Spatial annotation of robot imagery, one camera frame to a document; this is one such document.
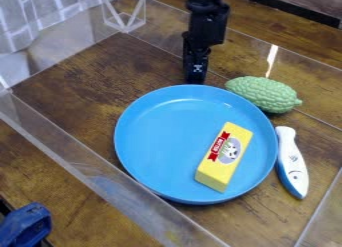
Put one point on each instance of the blue round plate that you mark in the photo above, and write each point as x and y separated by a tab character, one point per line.
163	135

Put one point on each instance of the blue clamp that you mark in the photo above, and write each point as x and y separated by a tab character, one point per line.
25	226

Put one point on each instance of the green bumpy toy gourd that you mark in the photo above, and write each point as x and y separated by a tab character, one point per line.
272	96

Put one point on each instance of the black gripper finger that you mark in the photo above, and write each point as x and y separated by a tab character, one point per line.
187	61
197	70

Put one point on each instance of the yellow toy butter block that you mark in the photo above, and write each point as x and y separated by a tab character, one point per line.
220	161

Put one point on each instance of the clear acrylic enclosure wall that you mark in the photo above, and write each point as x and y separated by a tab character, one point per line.
93	64

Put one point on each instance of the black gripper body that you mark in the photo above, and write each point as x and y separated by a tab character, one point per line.
208	16

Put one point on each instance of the white blue toy fish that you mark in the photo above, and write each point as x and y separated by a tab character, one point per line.
289	163

